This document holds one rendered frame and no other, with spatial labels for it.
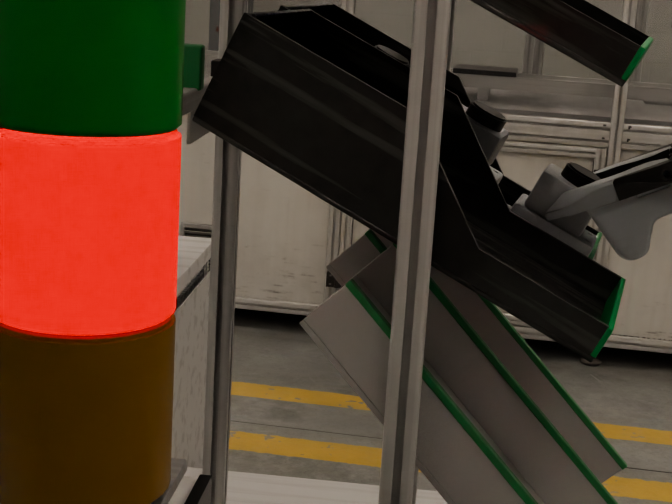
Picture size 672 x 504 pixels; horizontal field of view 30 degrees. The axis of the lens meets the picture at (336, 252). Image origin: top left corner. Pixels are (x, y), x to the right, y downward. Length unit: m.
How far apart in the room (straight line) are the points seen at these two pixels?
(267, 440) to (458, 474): 3.01
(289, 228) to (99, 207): 4.44
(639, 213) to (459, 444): 0.22
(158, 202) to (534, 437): 0.61
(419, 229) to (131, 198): 0.42
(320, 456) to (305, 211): 1.32
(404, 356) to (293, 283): 4.06
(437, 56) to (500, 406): 0.30
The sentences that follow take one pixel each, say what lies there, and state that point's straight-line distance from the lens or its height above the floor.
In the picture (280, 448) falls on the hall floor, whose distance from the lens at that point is 3.73.
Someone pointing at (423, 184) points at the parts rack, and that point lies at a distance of 0.71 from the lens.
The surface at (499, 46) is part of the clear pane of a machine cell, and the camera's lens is 4.57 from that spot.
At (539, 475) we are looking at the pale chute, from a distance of 0.91.
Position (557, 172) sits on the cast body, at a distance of 0.91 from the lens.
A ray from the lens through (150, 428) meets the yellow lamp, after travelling 0.34.
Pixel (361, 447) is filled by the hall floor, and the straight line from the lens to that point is 3.77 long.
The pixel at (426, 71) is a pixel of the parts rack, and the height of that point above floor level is 1.35.
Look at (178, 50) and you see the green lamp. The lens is 0.32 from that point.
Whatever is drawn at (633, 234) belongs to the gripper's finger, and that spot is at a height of 1.23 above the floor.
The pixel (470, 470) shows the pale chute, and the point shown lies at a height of 1.11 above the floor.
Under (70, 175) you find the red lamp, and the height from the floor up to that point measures 1.35.
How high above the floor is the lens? 1.41
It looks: 13 degrees down
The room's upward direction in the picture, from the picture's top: 4 degrees clockwise
